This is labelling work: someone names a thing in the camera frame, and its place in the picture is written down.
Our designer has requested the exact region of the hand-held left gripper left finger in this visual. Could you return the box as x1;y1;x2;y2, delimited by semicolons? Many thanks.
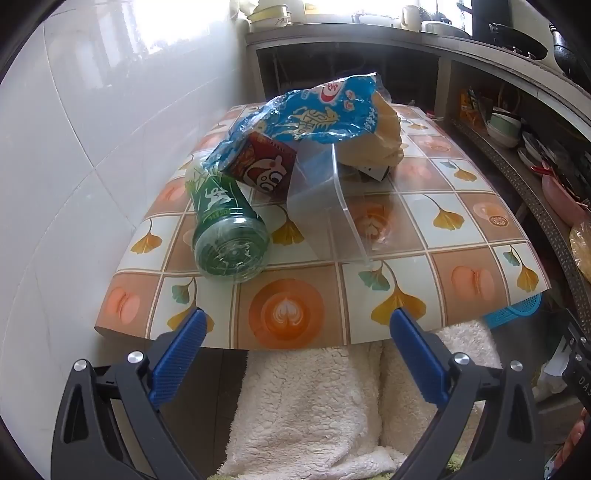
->
51;307;208;480

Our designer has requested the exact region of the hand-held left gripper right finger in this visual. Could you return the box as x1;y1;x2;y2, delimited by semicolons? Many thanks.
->
389;308;542;480

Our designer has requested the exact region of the green plastic bottle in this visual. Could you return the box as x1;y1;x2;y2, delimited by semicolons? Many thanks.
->
185;161;271;281

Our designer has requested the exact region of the clear plastic packaging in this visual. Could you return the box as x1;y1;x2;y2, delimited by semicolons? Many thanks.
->
286;138;372;265

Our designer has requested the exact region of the red cartoon drink carton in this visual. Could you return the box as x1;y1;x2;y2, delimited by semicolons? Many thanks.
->
224;131;298;195

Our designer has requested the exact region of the yellowish bag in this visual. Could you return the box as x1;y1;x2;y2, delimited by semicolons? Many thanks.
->
339;90;404;168

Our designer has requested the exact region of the blue printed plastic bag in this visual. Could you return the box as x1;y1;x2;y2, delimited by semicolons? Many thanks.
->
203;74;384;174

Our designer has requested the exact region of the person's right hand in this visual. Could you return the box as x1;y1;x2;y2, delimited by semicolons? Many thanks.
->
551;408;591;472

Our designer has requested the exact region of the blue plastic basket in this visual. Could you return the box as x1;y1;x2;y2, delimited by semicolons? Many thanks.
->
482;292;543;329

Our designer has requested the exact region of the yellow food bag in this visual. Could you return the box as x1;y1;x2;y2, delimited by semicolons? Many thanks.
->
569;222;591;282

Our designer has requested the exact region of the white fleece clothing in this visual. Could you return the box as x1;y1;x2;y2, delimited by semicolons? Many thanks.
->
221;319;504;480

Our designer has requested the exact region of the pink plastic basin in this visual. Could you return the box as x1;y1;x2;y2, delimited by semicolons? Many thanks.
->
541;173;591;227

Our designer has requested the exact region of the stack of plates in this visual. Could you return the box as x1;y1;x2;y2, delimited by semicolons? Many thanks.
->
517;131;550;167

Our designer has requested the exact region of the stack of bowls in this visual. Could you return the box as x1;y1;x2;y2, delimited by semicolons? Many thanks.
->
487;108;522;148

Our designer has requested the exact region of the orange snack bag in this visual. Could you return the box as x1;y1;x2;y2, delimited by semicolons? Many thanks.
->
458;88;483;123

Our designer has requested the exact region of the steel pot with lid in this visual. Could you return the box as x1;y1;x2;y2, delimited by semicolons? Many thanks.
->
422;18;465;38

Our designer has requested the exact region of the black wok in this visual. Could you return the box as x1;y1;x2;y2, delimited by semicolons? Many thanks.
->
489;23;548;61

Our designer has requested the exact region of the black kitchen cabinet appliance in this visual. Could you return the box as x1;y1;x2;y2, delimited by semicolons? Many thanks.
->
471;0;511;42

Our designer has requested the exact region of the yellow-green enamel basin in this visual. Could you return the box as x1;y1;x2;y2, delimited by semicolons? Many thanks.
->
247;2;294;26

